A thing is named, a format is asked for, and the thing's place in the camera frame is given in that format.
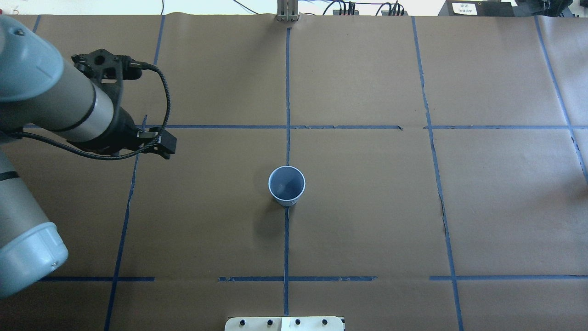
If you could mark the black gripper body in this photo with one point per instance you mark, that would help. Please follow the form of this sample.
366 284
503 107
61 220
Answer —
120 131

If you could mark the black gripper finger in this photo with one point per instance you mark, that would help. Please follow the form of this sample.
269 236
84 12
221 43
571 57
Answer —
165 146

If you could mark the blue plastic cup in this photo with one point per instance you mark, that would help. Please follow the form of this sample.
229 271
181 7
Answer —
286 185

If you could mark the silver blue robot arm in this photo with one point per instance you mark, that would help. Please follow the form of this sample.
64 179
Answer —
72 105

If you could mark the white pillar with base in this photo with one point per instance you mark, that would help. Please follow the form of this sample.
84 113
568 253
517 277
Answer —
285 323

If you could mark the black box with label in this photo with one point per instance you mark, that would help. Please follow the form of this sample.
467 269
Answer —
479 8

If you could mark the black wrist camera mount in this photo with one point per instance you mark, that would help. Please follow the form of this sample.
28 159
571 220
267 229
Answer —
108 71

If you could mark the aluminium frame post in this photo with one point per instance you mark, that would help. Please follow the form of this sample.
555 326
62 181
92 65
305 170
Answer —
287 11

